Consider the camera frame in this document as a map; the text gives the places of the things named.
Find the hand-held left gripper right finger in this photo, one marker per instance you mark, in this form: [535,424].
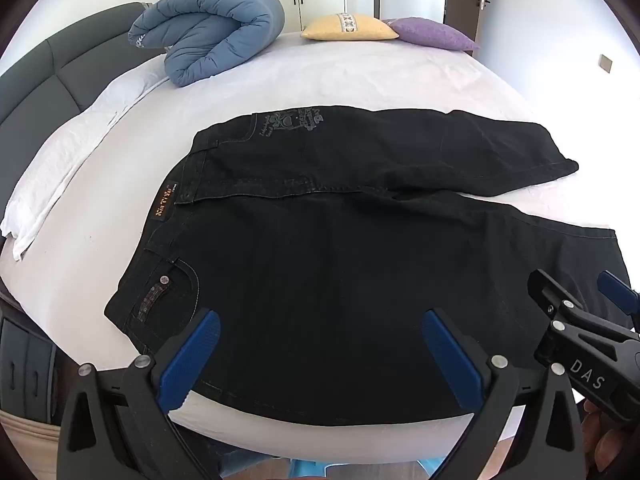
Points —
[450,360]

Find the yellow pillow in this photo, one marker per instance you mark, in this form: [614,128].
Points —
[350,27]

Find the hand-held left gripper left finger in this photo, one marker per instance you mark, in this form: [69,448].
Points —
[192,355]

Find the bed with white sheet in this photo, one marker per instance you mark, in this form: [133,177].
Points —
[350,75]

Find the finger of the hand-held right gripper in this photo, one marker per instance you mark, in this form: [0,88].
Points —
[557,295]
[617,285]

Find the dark nightstand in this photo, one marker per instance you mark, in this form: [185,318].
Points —
[30,355]

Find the black pants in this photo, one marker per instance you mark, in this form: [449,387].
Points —
[325,270]

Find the blue folded duvet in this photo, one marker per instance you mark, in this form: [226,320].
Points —
[215,30]

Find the white pillow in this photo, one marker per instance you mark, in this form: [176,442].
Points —
[70,150]

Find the dark brown door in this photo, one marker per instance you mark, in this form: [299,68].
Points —
[462,15]

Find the wall switch plate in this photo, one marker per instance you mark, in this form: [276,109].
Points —
[606,63]

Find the grey padded headboard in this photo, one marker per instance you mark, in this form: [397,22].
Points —
[50,75]

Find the person's right hand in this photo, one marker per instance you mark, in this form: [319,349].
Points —
[602,440]

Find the purple pillow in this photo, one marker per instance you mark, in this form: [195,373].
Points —
[432,34]

